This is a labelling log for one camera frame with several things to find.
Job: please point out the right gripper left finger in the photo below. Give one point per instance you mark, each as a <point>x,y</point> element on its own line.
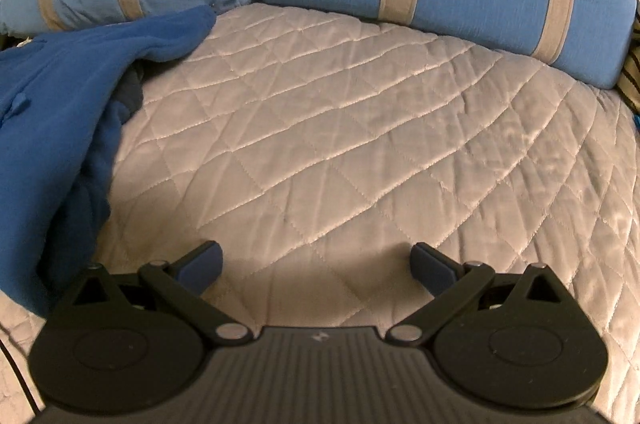
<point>156,306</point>

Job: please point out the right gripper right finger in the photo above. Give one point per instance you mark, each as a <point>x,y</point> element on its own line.
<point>474,305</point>

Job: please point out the blue navy fleece jacket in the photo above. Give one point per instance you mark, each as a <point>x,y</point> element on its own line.
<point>64,99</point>

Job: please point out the white quilted bed cover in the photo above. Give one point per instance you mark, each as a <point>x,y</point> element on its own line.
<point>316,150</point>

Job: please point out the black bag with red piping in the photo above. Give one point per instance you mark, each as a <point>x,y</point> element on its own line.
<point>628,85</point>

